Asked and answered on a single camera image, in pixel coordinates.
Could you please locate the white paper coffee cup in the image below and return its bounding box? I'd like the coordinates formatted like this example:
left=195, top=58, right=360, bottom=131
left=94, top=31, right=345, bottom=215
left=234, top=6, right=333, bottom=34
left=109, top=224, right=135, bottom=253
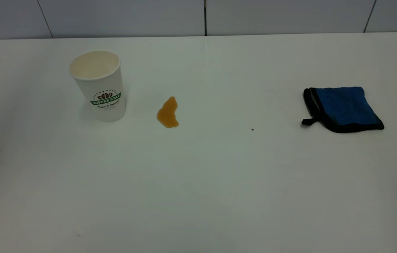
left=69, top=50, right=127, bottom=123

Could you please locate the blue cloth with black trim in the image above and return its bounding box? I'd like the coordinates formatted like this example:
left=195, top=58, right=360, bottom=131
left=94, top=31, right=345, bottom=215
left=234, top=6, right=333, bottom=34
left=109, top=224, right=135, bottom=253
left=301, top=87, right=385, bottom=134

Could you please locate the brown liquid spill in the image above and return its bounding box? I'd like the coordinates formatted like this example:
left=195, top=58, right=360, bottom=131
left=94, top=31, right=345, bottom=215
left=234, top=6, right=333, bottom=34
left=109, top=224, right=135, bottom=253
left=156, top=96, right=179, bottom=129

